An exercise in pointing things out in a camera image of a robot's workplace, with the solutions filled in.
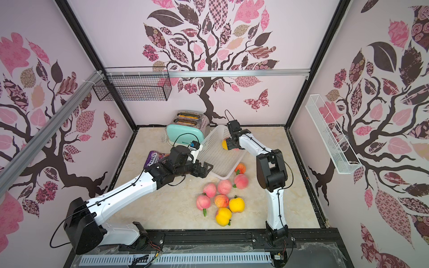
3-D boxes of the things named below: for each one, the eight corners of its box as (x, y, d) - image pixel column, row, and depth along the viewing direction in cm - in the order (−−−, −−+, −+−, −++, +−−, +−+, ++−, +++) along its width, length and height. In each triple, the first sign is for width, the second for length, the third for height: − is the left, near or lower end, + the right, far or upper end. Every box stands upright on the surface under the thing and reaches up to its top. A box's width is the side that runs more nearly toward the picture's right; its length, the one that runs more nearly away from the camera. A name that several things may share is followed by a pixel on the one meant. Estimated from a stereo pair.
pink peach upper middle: (218, 196, 88) (218, 190, 83) (218, 185, 92) (218, 180, 87) (231, 196, 88) (231, 190, 83) (230, 185, 92) (231, 180, 87)
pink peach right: (235, 189, 91) (236, 185, 86) (234, 178, 95) (235, 173, 91) (247, 189, 91) (248, 185, 86) (246, 178, 95) (247, 173, 91)
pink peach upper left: (202, 196, 89) (201, 191, 84) (207, 186, 92) (206, 181, 87) (213, 200, 87) (212, 195, 82) (217, 190, 91) (217, 185, 86)
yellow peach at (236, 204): (229, 213, 83) (229, 210, 78) (228, 199, 87) (228, 195, 83) (244, 213, 83) (245, 210, 78) (242, 199, 87) (243, 195, 83)
